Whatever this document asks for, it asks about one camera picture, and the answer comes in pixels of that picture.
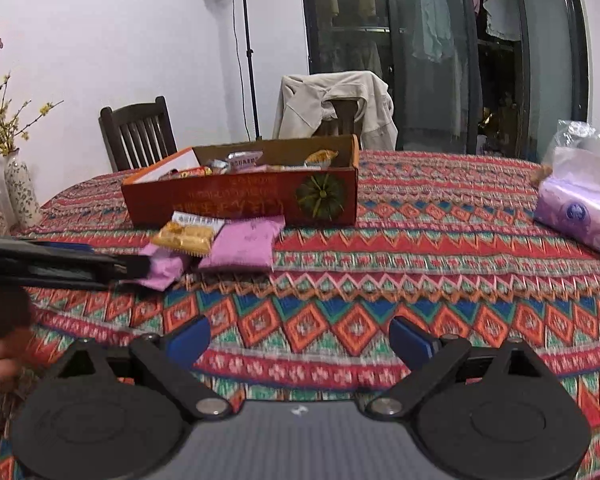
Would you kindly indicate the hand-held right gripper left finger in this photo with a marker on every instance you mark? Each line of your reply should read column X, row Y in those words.
column 190, row 340

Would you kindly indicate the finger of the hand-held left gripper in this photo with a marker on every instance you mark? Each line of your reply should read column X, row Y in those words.
column 40, row 249
column 80, row 270

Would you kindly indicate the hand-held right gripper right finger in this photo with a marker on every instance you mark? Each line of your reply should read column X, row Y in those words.
column 410, row 342

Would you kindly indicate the pink snack packet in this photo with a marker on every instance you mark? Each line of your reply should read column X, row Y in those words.
column 167, row 270
column 277, row 168
column 240, row 245

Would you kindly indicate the orange blue snack packet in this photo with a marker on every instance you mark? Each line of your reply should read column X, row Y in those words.
column 187, row 173

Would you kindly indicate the orange cardboard box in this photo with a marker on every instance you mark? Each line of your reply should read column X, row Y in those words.
column 240, row 195

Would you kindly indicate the white oat crisp packet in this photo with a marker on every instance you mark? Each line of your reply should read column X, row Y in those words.
column 200, row 219
column 245, row 160

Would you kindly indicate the person's left hand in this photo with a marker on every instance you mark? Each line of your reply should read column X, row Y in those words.
column 4, row 365

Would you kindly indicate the floral ceramic vase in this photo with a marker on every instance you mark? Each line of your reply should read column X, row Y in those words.
column 22, row 190

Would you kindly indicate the yellow flower branches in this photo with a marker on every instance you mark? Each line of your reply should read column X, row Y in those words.
column 2, row 120

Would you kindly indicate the dark wooden chair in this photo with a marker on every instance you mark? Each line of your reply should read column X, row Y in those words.
column 140, row 135
column 342, row 117

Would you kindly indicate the small white snack packet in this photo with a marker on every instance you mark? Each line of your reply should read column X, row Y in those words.
column 219, row 165

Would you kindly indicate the yellow orange snack packet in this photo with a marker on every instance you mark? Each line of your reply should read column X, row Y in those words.
column 322, row 157

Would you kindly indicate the purple tissue pack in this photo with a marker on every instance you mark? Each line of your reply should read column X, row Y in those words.
column 575, row 210

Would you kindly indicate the brown fuzzy object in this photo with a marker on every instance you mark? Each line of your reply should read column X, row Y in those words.
column 541, row 175

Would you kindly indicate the dark framed glass door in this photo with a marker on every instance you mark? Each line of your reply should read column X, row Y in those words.
column 445, row 100

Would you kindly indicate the beige jacket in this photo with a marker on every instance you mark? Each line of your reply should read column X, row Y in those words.
column 305, row 105

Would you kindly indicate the clear plastic bag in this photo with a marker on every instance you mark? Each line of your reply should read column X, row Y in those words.
column 580, row 135

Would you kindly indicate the black light stand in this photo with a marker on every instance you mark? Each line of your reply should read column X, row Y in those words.
column 247, row 60

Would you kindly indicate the teal hanging garment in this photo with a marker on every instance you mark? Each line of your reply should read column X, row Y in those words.
column 432, row 20

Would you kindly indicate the white hanging garment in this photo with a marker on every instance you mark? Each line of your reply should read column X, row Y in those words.
column 502, row 15

